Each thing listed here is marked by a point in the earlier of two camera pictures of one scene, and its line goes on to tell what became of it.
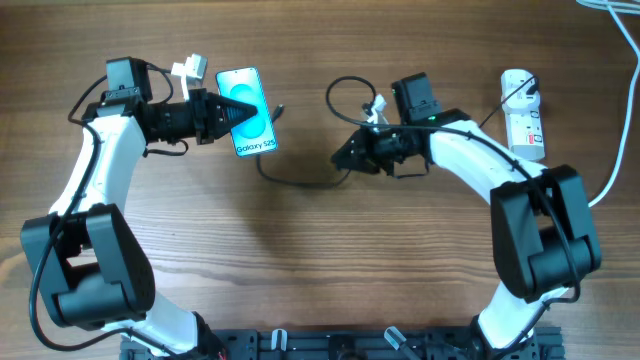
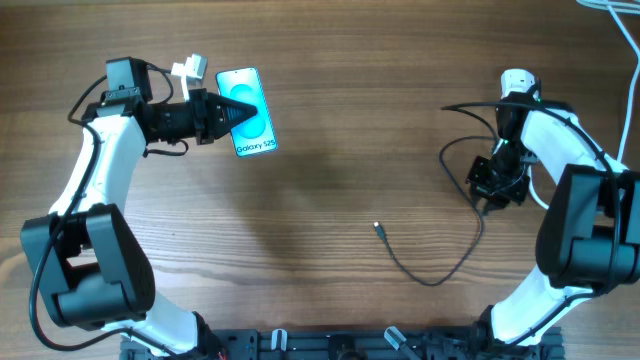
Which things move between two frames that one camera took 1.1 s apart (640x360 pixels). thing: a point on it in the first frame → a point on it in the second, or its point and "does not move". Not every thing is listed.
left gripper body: (199, 103) does not move
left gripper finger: (225, 112) does not move
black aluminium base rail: (353, 344) does not move
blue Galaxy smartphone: (256, 134) does not move
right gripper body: (389, 147) → (496, 183)
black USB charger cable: (279, 111) → (382, 236)
